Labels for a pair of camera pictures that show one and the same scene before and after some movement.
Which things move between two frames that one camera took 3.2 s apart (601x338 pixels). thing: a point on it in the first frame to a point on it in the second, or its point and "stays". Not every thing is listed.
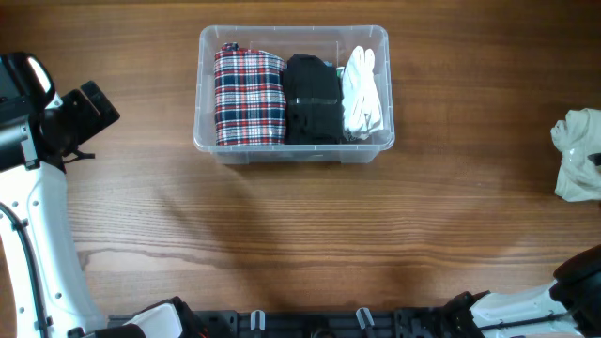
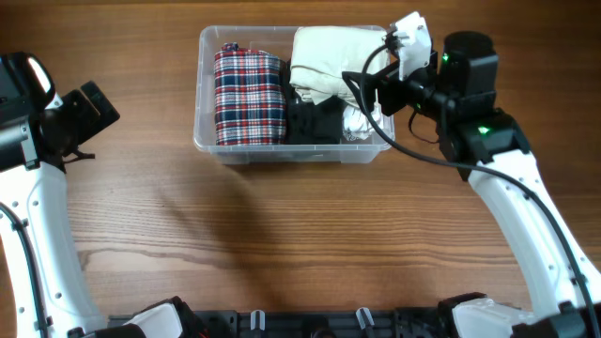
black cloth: x=313 y=110 stays
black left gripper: x=94 y=121 stays
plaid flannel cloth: x=250 y=104 stays
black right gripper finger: x=595 y=158 to x=394 y=93
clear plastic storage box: x=331 y=43 stays
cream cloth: x=577 y=137 to x=320 y=55
